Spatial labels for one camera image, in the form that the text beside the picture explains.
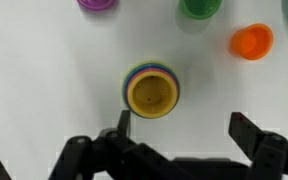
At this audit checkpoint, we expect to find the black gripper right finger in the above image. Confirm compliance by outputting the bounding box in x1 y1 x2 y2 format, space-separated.
228 111 288 180

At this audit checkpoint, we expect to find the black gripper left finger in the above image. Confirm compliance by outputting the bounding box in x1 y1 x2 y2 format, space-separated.
47 109 142 180

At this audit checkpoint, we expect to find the yellow plastic bowl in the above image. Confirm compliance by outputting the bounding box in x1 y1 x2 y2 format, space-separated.
127 71 179 118

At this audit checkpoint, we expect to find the pink plastic bowl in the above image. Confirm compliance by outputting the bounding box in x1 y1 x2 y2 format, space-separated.
125 67 180 101

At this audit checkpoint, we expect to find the orange plastic cup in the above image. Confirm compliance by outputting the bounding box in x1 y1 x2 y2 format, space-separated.
229 23 274 62

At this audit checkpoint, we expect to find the purple plastic cup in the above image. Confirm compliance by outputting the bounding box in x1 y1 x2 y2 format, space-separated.
76 0 117 12

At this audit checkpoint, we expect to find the green plastic cup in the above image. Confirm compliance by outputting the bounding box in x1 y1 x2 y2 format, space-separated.
178 0 223 20

